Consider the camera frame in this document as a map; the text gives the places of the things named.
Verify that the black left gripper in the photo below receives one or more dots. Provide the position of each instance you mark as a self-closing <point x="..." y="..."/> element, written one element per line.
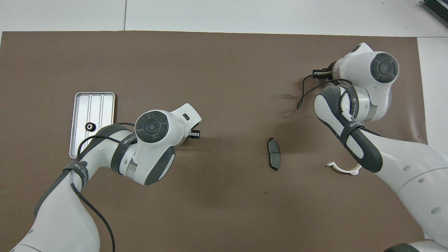
<point x="195" y="134"/>

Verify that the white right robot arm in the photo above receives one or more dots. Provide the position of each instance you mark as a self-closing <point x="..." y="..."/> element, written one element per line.
<point x="385" y="87"/>

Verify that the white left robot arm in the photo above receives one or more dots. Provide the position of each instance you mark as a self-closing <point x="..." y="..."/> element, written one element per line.
<point x="150" y="147"/>

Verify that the silver metal tray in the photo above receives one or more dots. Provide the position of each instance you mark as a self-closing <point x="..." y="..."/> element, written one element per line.
<point x="82" y="112"/>

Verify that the brown table mat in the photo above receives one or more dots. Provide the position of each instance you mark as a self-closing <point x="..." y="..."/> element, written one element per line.
<point x="227" y="70"/>

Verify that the dark grey brake pad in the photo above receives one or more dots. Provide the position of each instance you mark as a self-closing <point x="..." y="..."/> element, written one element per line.
<point x="274" y="155"/>

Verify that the black ribbed device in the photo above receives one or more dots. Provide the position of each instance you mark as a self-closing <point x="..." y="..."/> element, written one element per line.
<point x="437" y="7"/>

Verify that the white curved plastic bracket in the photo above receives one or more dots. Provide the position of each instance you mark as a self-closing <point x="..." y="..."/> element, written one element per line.
<point x="341" y="169"/>

